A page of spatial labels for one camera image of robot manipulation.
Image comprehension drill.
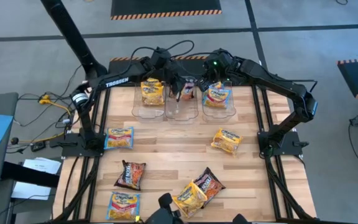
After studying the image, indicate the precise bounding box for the yellow extension cable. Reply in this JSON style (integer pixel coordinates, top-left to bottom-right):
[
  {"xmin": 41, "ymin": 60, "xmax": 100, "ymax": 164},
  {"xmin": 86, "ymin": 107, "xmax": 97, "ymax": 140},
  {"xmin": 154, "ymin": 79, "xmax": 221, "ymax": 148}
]
[{"xmin": 17, "ymin": 94, "xmax": 73, "ymax": 144}]

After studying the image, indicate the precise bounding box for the black Fire Noodle pack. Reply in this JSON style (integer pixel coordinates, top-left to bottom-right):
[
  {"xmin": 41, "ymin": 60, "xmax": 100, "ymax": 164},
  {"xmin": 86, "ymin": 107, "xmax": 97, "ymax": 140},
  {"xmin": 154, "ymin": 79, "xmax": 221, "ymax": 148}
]
[
  {"xmin": 193, "ymin": 167, "xmax": 226, "ymax": 208},
  {"xmin": 114, "ymin": 160, "xmax": 147, "ymax": 191},
  {"xmin": 181, "ymin": 81, "xmax": 197, "ymax": 101}
]

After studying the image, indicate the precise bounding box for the black padded stand post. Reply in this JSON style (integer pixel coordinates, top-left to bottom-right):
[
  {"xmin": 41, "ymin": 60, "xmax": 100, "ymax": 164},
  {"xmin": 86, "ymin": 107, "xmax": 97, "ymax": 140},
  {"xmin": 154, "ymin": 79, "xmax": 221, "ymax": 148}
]
[{"xmin": 40, "ymin": 0, "xmax": 109, "ymax": 81}]

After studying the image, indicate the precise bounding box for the white paper sheet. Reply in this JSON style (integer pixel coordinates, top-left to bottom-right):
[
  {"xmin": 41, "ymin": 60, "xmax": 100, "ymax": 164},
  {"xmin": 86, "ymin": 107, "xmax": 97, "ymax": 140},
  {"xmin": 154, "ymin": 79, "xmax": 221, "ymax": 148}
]
[
  {"xmin": 11, "ymin": 182, "xmax": 58, "ymax": 200},
  {"xmin": 23, "ymin": 157, "xmax": 62, "ymax": 175}
]

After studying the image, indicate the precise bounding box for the clear plastic bin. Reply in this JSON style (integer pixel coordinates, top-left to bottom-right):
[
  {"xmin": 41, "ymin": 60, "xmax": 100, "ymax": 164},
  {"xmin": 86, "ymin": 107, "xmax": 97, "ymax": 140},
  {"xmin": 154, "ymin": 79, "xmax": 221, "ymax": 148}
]
[
  {"xmin": 131, "ymin": 74, "xmax": 167, "ymax": 121},
  {"xmin": 164, "ymin": 76, "xmax": 199, "ymax": 122},
  {"xmin": 200, "ymin": 73, "xmax": 237, "ymax": 123}
]

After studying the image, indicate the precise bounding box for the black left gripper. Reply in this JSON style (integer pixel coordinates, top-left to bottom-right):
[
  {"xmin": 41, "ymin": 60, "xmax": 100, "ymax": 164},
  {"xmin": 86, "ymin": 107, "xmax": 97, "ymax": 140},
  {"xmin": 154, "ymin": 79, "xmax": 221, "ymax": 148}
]
[{"xmin": 150, "ymin": 46, "xmax": 188, "ymax": 102}]

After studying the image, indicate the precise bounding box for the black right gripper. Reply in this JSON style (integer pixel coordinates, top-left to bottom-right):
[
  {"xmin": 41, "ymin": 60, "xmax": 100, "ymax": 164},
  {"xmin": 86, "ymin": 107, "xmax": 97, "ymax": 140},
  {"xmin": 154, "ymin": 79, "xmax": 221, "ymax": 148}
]
[{"xmin": 197, "ymin": 49, "xmax": 241, "ymax": 93}]

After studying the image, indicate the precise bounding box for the black aluminium extrusion frame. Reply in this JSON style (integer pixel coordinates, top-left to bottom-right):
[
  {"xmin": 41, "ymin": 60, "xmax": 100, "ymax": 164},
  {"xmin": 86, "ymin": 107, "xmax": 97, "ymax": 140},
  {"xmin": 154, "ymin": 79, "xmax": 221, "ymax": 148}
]
[{"xmin": 53, "ymin": 80, "xmax": 319, "ymax": 224}]

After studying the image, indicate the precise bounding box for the black desk support bar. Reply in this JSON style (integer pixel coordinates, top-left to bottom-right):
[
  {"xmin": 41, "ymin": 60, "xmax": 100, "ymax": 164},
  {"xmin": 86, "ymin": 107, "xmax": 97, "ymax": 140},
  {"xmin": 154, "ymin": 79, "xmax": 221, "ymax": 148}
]
[{"xmin": 1, "ymin": 161, "xmax": 60, "ymax": 189}]

